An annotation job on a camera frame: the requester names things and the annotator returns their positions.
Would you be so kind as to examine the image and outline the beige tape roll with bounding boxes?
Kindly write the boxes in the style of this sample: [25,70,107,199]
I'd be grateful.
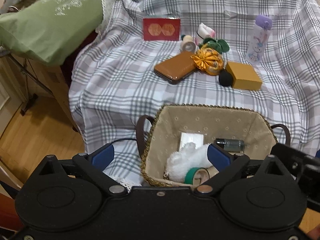
[181,39,196,53]

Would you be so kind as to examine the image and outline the black cable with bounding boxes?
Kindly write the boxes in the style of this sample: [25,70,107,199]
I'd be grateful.
[111,137,138,145]

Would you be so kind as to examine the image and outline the green embroidered pillow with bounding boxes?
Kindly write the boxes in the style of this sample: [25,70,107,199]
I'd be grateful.
[1,0,103,66]

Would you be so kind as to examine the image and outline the white lace cloth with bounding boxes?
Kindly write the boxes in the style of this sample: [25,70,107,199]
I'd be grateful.
[108,175,143,193]

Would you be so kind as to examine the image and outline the brown leather wallet case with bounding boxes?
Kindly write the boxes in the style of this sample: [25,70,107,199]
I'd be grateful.
[153,51,196,84]

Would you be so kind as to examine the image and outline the white pink folded cloth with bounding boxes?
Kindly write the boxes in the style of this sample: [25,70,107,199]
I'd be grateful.
[195,23,215,45]

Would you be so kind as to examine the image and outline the cream sponge with teal handle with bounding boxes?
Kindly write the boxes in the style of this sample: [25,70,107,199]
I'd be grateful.
[181,35,194,42]

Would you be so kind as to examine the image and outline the white fluffy plush toy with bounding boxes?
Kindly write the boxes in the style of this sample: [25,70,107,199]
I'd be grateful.
[164,142,212,183]

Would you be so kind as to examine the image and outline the woven basket with fabric liner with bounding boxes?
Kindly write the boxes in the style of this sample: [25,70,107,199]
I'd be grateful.
[136,104,291,187]

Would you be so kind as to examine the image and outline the grey plaid cloth cover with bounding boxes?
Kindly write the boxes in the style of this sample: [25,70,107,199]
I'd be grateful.
[69,0,319,182]

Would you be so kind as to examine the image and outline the green plush toy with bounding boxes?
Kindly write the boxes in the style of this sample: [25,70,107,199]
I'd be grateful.
[202,37,230,54]

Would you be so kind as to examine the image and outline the black round makeup sponge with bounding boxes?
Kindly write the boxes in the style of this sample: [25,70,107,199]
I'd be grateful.
[219,69,233,87]

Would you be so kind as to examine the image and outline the yellow floral drawstring pouch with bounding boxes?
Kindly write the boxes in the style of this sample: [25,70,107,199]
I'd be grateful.
[191,44,224,76]

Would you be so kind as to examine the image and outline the red and teal box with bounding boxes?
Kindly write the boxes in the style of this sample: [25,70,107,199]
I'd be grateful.
[143,17,181,41]

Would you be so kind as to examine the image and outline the green tape roll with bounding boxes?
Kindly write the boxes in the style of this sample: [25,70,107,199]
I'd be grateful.
[184,167,210,186]

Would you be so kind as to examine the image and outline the dark cylinder bottle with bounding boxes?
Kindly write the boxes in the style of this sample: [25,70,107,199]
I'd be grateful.
[215,138,245,153]

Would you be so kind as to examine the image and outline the black tripod stand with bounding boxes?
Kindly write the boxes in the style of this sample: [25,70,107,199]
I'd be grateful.
[1,47,53,116]

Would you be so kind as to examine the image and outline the yellow cardboard box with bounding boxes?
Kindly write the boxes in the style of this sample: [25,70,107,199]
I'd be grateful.
[226,61,263,90]

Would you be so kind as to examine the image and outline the wooden cabinet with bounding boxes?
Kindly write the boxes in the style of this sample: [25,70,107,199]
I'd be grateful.
[7,54,79,132]

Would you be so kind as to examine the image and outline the purple lid cartoon bottle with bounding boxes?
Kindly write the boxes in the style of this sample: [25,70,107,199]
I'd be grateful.
[246,15,273,65]

